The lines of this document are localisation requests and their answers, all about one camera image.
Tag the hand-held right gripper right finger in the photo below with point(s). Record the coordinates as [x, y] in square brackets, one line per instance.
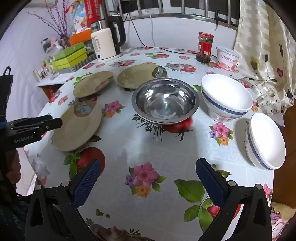
[209, 183]

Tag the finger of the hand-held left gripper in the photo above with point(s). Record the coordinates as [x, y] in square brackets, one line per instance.
[49, 125]
[34, 120]

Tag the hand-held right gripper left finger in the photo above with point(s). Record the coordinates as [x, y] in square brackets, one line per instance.
[89, 183]

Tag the beige round plate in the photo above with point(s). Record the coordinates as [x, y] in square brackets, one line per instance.
[138, 77]
[91, 84]
[74, 129]

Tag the white bowl blue stripe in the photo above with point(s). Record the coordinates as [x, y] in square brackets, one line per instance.
[266, 139]
[225, 92]

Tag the stainless steel bowl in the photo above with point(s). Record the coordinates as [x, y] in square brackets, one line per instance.
[165, 102]

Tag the person's left hand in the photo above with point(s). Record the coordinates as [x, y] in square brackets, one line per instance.
[13, 172]

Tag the white shelf board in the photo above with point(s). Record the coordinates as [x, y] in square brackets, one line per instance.
[57, 81]

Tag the clear glass cup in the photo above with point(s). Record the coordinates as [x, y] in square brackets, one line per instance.
[48, 73]

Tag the floral tablecloth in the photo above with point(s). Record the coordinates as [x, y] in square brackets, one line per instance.
[143, 150]

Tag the zigzag patterned box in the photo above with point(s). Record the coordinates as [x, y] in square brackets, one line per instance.
[81, 64]

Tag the green flat box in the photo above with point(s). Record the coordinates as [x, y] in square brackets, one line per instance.
[69, 51]
[72, 60]

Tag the floral bed sheet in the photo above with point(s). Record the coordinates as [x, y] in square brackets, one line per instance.
[282, 220]

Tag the wooden cabinet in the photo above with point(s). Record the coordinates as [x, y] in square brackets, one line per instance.
[289, 162]

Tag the orange box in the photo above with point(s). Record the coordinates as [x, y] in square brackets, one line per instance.
[81, 37]

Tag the white electric kettle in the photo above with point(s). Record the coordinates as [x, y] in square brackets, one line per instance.
[105, 42]

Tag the purple flower branches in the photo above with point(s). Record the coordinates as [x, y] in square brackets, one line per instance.
[56, 18]

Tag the colourful printed bag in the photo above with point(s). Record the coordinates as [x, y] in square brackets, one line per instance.
[77, 16]

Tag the black pen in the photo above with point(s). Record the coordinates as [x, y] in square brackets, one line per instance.
[261, 79]

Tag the red box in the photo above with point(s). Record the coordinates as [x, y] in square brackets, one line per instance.
[94, 12]

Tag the white yogurt cup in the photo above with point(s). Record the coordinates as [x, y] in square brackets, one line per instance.
[227, 59]

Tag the glass jar red lid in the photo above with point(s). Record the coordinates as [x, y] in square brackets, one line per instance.
[204, 49]

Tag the cream patterned curtain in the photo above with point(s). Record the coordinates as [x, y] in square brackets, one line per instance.
[261, 34]

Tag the black hook clip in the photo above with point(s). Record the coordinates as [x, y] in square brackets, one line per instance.
[218, 17]

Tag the metal railing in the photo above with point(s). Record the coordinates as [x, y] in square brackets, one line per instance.
[185, 18]

